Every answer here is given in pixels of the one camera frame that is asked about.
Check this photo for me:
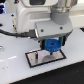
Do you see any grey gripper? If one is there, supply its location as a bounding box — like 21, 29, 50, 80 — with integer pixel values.
34, 18, 73, 51

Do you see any blue gear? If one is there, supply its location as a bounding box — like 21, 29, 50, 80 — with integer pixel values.
45, 39, 61, 52

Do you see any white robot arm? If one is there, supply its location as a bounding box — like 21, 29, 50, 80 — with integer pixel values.
13, 0, 72, 49

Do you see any left metal peg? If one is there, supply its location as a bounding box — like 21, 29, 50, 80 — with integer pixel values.
34, 52, 39, 61

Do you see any black cable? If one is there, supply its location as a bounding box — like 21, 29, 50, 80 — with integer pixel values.
0, 28, 37, 40

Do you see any black framed peg base plate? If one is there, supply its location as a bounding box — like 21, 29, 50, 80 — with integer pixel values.
26, 50, 66, 68

